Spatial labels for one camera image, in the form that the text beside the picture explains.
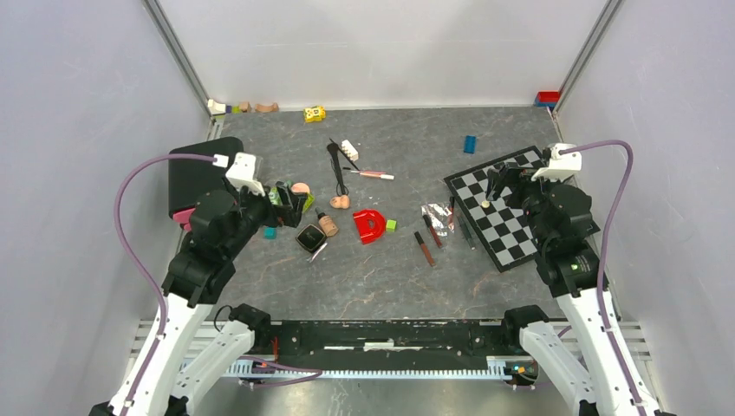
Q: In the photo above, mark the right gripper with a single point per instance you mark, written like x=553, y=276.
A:
x=510, y=175

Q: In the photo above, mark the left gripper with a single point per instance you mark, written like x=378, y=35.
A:
x=289, y=211

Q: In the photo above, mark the black makeup brush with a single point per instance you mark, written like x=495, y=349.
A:
x=333, y=150

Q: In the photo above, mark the black pink drawer organizer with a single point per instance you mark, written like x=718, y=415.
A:
x=190, y=179

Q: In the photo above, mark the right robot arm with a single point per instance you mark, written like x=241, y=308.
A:
x=602, y=379

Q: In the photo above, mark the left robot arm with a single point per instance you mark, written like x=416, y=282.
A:
x=222, y=223

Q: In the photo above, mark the beige makeup sponge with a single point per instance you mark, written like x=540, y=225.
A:
x=340, y=202

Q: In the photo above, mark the teal cube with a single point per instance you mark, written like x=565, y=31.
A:
x=269, y=233

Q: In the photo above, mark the round peach powder puff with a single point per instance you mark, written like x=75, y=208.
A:
x=300, y=188

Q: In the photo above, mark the black compact case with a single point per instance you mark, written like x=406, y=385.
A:
x=311, y=238

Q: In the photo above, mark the foundation bottle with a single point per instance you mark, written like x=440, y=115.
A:
x=326, y=223

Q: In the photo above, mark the black white chessboard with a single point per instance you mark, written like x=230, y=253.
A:
x=548, y=223

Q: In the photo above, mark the silver tweezers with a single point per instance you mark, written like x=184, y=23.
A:
x=316, y=253

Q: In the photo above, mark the blue lego brick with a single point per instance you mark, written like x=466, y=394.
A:
x=470, y=144

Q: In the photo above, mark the dark eyeliner pencil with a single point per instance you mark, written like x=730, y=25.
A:
x=465, y=230

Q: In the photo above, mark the red D-shaped toy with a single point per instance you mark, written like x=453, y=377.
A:
x=370, y=225

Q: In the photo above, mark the clear plastic wrapper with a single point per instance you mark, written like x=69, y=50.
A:
x=440, y=215

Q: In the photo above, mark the white lego brick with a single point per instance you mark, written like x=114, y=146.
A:
x=349, y=150

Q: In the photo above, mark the pink white lip gloss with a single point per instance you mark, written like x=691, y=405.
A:
x=370, y=174

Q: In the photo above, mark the red blue corner blocks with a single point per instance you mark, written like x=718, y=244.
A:
x=547, y=99

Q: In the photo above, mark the red lipstick tube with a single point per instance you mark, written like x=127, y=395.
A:
x=430, y=226

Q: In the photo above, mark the yellow toy block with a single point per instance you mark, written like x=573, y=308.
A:
x=314, y=114

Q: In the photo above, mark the wooden arch block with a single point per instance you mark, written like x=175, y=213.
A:
x=266, y=108

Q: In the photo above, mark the brown lip gloss tube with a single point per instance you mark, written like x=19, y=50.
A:
x=424, y=249

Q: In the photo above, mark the white toy block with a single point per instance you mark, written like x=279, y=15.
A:
x=215, y=108

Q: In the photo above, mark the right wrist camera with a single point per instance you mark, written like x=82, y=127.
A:
x=563, y=162

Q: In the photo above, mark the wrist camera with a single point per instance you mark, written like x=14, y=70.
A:
x=244, y=172
x=563, y=162

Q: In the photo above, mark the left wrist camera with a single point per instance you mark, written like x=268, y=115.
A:
x=244, y=172

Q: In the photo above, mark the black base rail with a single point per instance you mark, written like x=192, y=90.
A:
x=362, y=345

